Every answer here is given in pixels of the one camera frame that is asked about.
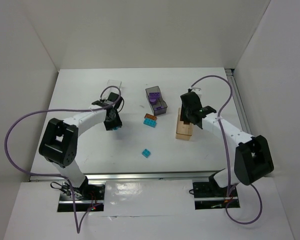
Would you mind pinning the purple oval lego piece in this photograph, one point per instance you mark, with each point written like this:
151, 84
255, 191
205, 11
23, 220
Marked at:
153, 101

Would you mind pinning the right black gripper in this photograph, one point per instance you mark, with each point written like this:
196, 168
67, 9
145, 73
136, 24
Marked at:
188, 118

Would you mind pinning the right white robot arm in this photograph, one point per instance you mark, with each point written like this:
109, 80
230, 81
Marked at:
216, 125

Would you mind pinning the small teal lego brick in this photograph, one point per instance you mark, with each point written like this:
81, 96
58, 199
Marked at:
146, 153

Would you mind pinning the aluminium front rail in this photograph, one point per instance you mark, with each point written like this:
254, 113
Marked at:
149, 175

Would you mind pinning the orange lego brick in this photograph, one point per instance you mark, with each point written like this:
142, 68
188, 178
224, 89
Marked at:
151, 117

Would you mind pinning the aluminium side rail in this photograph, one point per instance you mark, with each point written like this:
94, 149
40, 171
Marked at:
245, 120

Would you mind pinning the clear plastic container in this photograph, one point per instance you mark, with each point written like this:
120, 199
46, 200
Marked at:
113, 85

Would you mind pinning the teal long lego brick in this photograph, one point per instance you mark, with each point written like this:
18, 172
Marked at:
149, 122

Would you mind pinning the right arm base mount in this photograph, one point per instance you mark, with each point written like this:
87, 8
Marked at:
206, 197

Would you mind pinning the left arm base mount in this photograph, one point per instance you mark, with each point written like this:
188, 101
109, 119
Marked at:
94, 199

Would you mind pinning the purple tall lego brick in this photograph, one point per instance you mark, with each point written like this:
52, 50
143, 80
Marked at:
158, 108

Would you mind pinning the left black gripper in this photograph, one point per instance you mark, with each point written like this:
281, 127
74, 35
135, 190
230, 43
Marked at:
112, 124

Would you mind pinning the dark smoky plastic container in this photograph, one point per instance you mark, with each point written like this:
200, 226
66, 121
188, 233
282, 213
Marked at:
161, 101

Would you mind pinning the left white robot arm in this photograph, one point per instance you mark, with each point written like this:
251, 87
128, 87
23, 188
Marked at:
60, 140

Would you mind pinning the orange translucent plastic container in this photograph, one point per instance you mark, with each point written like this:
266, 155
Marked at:
184, 131

